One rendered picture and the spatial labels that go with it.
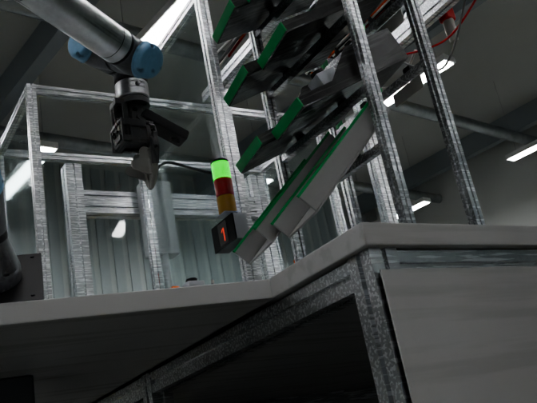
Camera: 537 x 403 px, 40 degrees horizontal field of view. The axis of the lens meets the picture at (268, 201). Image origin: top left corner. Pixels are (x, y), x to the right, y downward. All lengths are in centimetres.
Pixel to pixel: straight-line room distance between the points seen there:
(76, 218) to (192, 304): 177
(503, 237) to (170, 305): 47
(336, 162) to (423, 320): 45
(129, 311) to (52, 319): 10
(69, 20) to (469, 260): 84
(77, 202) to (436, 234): 199
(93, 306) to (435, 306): 44
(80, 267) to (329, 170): 157
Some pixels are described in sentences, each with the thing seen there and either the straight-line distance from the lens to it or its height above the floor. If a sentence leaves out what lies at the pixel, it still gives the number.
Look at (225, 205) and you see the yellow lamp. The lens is 194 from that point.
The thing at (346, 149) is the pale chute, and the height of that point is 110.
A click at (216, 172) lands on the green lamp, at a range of 198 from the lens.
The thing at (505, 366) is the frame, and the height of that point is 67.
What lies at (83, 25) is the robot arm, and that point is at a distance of 145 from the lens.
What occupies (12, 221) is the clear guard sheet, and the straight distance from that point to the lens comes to 284.
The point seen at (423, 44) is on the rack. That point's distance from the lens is 153.
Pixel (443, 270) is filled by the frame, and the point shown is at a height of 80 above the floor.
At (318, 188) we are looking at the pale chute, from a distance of 124.
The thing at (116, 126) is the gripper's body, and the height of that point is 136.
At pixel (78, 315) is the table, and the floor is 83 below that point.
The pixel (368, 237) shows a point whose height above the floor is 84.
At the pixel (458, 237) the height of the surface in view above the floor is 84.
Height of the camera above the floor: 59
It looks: 20 degrees up
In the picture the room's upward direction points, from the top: 11 degrees counter-clockwise
